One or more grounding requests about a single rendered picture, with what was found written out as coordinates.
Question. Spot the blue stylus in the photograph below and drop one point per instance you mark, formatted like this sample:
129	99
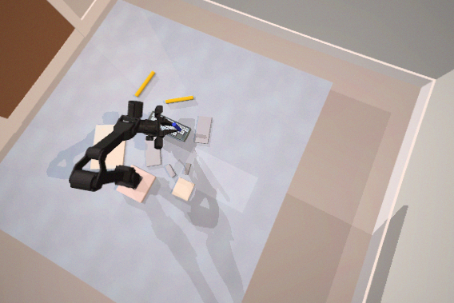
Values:
176	127

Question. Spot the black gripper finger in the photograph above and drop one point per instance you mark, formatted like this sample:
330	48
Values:
169	132
166	122

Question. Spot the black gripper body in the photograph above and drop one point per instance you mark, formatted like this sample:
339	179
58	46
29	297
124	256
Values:
154	127

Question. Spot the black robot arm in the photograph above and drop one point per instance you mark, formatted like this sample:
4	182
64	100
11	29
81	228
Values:
126	128

